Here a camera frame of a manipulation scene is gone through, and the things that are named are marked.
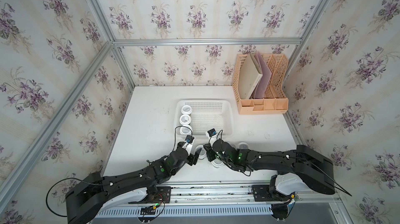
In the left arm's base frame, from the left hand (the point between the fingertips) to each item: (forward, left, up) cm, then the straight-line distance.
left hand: (197, 148), depth 80 cm
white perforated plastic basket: (+22, -3, -1) cm, 22 cm away
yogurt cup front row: (+18, +8, -1) cm, 20 cm away
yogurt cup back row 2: (+11, +8, 0) cm, 13 cm away
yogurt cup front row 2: (-3, -3, +1) cm, 4 cm away
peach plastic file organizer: (+32, -52, +1) cm, 61 cm away
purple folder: (+37, -40, +9) cm, 55 cm away
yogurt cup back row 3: (+2, -25, 0) cm, 25 cm away
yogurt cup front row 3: (-8, -10, 0) cm, 13 cm away
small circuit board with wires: (-26, +23, -11) cm, 36 cm away
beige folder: (+41, -33, +16) cm, 55 cm away
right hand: (+1, -4, 0) cm, 4 cm away
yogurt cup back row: (+25, +7, +1) cm, 26 cm away
